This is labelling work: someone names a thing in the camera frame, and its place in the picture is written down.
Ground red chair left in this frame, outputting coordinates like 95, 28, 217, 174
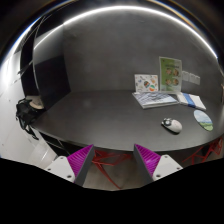
92, 150, 131, 189

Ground white computer mouse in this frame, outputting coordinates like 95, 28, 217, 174
161, 118, 182, 134

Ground round landscape mouse pad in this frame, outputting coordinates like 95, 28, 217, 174
194, 110, 213, 131

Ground white blue booklet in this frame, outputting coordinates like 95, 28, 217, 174
177, 92, 206, 110

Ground grey striped book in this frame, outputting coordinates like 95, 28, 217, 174
133, 92, 178, 109

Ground red chair right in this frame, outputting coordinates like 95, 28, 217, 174
184, 137, 223, 165

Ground white wall sockets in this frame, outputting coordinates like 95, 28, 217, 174
182, 71, 200, 85

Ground black partition panel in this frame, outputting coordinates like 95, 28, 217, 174
20, 16, 70, 109

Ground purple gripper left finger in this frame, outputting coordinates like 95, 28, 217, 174
45, 143, 96, 187

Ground beige hat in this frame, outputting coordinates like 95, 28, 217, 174
29, 101, 44, 110

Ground red chair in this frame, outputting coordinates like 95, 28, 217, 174
184, 137, 223, 165
92, 150, 131, 189

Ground white sticker card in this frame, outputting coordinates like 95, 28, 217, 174
134, 74, 159, 92

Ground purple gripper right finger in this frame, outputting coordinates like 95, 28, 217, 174
133, 143, 184, 186

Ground green standing poster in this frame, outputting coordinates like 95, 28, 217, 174
159, 57, 182, 93

